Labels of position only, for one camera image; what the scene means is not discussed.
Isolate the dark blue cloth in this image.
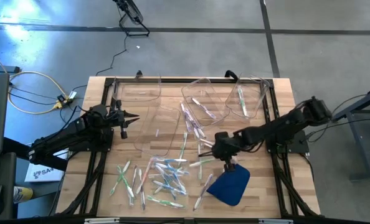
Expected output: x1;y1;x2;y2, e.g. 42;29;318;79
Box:
206;164;251;207

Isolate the yellow drink can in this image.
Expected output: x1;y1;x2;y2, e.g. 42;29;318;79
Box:
12;185;34;205

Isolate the silver aluminium bracket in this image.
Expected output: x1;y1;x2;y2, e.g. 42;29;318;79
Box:
84;217;120;224
259;218;294;224

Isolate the dark grey power strip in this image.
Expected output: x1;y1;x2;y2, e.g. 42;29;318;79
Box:
0;64;21;74

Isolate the grey metal desk frame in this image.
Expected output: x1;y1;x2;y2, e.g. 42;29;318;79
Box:
331;85;370;183

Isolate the black wire floor fan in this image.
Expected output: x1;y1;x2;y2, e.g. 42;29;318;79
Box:
111;0;151;37

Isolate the black fan power cable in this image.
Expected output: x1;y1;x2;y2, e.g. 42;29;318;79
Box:
95;34;128;77

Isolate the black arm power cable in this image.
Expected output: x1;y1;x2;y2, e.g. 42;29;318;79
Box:
306;118;370;144

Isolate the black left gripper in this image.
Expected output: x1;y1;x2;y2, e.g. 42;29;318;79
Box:
109;99;141;140

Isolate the white label box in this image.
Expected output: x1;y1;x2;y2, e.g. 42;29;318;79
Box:
24;148;70;184

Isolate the yellow extension cable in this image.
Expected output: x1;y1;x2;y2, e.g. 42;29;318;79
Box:
0;51;69;115

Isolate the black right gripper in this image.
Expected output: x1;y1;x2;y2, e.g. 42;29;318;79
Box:
199;131;240;173

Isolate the black side desk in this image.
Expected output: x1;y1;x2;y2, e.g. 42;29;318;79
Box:
0;136;68;218

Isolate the clear plastic bin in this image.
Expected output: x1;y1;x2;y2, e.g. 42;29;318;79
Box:
111;76;162;103
224;73;270;119
133;105;182;157
181;77;232;127

